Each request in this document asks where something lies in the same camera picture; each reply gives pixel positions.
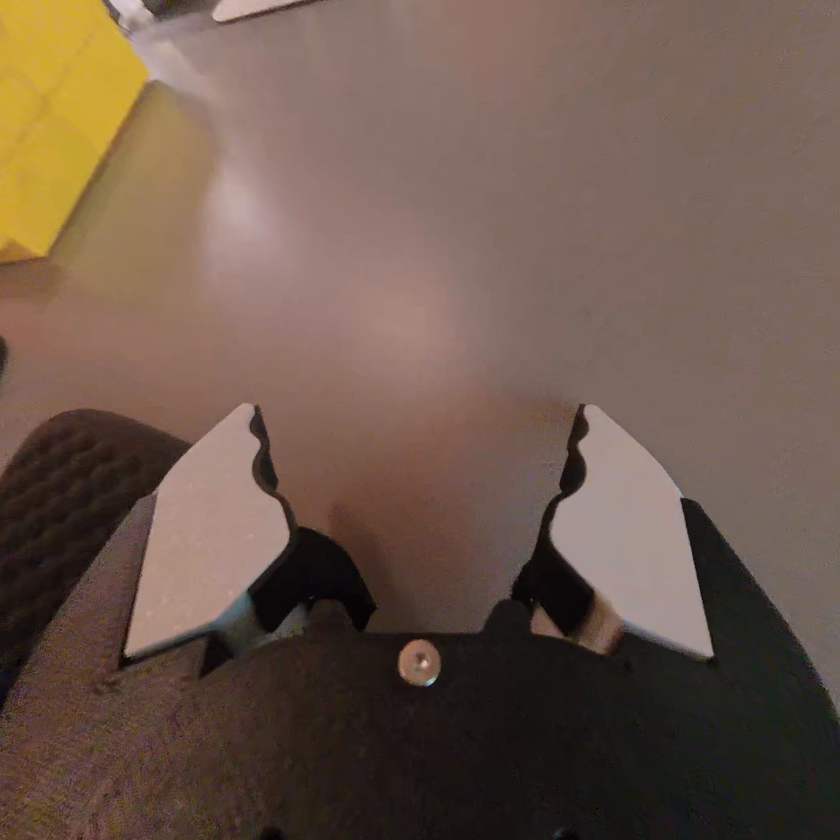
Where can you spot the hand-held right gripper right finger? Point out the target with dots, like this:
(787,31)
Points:
(630,538)

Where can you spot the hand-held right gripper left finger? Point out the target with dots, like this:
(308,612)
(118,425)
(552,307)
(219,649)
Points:
(210,525)

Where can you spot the yellow plastic bin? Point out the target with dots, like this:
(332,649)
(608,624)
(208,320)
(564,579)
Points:
(59,118)

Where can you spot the black textured pad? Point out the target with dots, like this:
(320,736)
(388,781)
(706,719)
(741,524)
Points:
(65,492)

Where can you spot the white stand with base plate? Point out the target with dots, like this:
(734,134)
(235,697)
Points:
(256,8)

